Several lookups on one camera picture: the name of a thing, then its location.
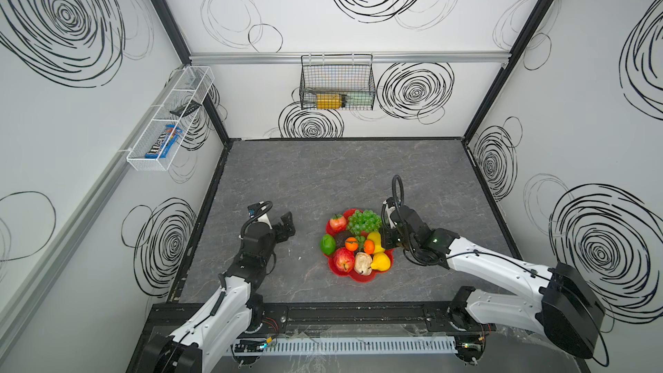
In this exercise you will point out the orange tangerine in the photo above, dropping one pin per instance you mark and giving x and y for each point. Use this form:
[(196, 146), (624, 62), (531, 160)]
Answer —
[(369, 247), (352, 244)]

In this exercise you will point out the red flower-shaped fruit bowl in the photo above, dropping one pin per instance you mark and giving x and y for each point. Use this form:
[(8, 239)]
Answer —
[(362, 238)]

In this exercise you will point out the yellow pear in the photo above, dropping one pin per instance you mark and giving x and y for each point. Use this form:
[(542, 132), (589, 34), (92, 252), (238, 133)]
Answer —
[(381, 262)]

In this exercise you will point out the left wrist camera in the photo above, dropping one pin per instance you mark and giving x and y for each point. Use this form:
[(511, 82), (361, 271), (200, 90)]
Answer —
[(258, 210)]

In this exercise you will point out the beige garlic bulb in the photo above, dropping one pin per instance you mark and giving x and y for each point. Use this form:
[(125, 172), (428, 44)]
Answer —
[(362, 264)]

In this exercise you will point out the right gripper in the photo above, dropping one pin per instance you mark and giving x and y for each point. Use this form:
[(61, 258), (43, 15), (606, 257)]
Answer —
[(390, 236)]

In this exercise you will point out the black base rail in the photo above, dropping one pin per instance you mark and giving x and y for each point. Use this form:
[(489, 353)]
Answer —
[(357, 313)]

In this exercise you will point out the red apple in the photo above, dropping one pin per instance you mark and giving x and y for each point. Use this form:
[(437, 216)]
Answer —
[(343, 261)]

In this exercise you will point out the white wire shelf basket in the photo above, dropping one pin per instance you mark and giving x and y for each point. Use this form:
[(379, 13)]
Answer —
[(187, 84)]

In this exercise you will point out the grey slotted cable duct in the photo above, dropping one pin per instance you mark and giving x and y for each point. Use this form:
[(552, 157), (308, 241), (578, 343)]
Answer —
[(346, 346)]

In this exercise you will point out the yellow lemon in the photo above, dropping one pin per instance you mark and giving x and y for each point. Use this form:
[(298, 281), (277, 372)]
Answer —
[(377, 239)]

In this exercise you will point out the green grape bunch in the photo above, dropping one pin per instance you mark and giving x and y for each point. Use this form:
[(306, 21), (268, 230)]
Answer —
[(365, 222)]

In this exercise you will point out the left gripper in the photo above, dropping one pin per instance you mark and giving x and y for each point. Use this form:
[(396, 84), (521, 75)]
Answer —
[(280, 228)]

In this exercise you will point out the red strawberry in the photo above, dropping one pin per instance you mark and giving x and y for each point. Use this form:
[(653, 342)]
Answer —
[(338, 223)]

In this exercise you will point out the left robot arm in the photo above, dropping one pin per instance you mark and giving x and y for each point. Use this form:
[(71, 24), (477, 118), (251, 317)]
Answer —
[(234, 308)]

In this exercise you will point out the green lime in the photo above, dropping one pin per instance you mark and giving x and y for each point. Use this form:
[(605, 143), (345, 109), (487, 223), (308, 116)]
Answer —
[(328, 245)]

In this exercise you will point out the black remote control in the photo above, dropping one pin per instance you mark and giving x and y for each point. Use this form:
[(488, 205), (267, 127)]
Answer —
[(186, 109)]

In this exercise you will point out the green item in basket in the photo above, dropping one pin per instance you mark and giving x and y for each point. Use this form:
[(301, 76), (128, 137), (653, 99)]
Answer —
[(359, 101)]

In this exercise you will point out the blue candy packet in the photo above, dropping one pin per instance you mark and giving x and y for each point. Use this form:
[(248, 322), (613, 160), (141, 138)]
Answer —
[(164, 142)]

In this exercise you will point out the dark avocado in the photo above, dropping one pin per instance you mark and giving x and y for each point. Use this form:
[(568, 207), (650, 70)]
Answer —
[(341, 238)]

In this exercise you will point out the black wire basket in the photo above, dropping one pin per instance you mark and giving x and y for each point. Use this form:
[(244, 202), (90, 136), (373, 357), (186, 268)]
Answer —
[(336, 74)]

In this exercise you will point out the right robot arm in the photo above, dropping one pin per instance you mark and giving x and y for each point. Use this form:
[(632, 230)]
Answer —
[(555, 302)]

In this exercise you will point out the yellow box in basket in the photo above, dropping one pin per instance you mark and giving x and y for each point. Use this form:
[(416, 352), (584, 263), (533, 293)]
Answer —
[(330, 101)]

